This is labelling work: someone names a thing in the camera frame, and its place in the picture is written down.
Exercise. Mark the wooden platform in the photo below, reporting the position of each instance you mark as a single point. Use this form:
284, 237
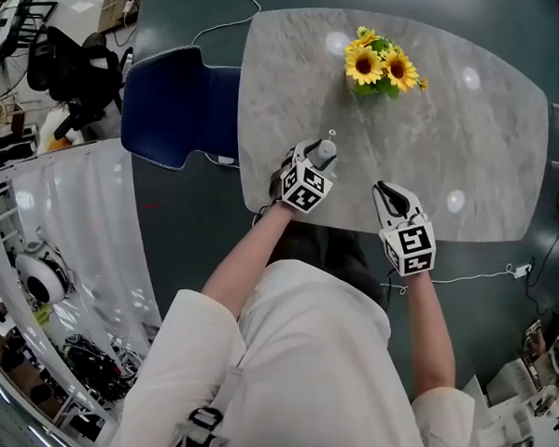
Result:
114, 11

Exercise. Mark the person's right forearm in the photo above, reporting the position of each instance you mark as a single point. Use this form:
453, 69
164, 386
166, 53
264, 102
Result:
430, 331

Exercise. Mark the blue upholstered chair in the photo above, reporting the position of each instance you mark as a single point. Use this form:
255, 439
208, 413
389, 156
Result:
170, 107

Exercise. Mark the white metal shelf rack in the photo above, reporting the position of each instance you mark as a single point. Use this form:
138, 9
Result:
88, 228

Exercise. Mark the potted yellow sunflowers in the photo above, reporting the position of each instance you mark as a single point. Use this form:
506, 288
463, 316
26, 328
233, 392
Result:
369, 66

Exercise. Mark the white round tape measure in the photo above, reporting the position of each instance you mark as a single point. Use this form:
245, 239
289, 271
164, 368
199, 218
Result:
326, 151

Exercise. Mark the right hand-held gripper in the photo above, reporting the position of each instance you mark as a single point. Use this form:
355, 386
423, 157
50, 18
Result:
409, 248

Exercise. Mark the person's white shirt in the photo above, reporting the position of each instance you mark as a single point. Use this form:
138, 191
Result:
305, 366

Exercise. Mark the person's dark trousers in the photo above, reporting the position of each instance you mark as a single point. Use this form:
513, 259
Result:
337, 261

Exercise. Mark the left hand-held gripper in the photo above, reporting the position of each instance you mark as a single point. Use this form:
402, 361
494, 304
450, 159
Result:
305, 188

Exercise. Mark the black office chair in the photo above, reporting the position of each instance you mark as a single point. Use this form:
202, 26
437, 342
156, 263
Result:
75, 70

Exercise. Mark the person's left forearm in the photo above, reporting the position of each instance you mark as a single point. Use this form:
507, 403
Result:
253, 261

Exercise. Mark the person's left hand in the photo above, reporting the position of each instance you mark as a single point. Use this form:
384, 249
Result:
277, 183

